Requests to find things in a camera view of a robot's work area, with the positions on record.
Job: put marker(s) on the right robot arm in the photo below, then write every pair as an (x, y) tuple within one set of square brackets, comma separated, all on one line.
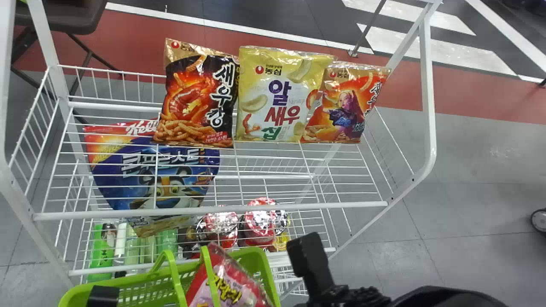
[(426, 298)]

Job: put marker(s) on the green bottle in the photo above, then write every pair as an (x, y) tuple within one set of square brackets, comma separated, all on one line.
[(101, 256), (167, 242)]

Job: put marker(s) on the orange snack packet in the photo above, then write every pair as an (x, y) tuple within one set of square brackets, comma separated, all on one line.
[(341, 106)]

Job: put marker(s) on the black red snack packet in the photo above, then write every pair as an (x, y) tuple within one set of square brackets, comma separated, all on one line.
[(200, 98)]

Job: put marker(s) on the brown side table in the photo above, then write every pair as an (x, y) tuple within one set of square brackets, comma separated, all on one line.
[(64, 15)]

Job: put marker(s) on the green basket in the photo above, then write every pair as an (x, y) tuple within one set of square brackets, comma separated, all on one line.
[(251, 264)]

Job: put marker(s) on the red noodle cup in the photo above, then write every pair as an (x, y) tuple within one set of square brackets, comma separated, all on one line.
[(219, 226), (260, 221)]

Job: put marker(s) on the yellow snack packet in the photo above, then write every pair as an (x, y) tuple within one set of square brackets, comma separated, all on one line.
[(277, 94)]

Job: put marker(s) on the blue cereal bag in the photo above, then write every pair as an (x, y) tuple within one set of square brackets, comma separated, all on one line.
[(140, 170)]

